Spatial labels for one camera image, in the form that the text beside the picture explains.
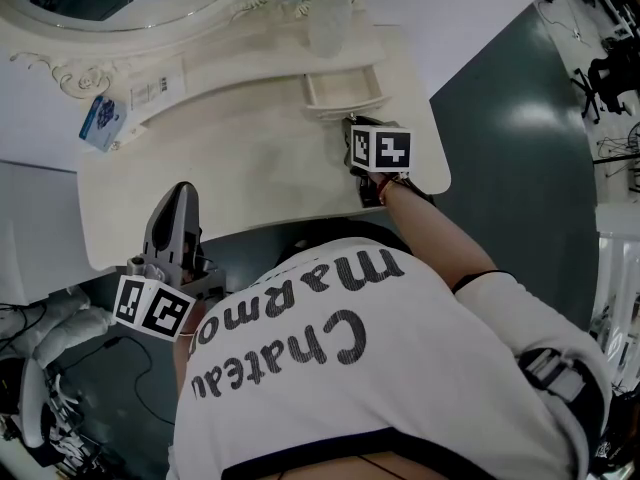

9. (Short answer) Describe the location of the red wrist bracelet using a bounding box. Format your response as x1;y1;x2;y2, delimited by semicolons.
378;175;407;205

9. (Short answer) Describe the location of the black floor cable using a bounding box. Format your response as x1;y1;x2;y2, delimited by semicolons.
64;335;177;428

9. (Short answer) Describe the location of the person's left forearm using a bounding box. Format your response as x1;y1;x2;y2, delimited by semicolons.
172;297;211;419

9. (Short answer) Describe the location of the white textured vase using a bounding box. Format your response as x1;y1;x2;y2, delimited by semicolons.
307;0;354;60

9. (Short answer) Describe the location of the blue printed booklet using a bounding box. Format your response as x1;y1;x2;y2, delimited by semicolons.
78;95;129;153

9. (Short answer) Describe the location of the person's right forearm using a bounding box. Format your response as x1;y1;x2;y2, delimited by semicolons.
382;177;501;289

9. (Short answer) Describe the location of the white shelving unit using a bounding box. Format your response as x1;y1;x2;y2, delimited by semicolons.
589;202;640;404

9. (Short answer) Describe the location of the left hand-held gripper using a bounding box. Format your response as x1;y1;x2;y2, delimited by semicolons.
113;182;226;343

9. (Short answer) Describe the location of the cream ornate dressing table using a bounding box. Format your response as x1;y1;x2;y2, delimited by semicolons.
0;0;454;272

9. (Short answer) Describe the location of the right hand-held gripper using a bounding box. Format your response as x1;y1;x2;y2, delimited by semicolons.
342;115;412;209

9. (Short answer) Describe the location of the person's white printed shirt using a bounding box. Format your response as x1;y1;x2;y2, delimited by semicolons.
167;237;614;480

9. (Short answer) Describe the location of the white padded bundle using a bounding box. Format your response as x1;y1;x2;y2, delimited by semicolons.
32;287;114;367

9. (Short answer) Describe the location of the white paper label sheet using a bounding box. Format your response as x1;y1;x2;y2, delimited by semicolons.
128;74;185;112

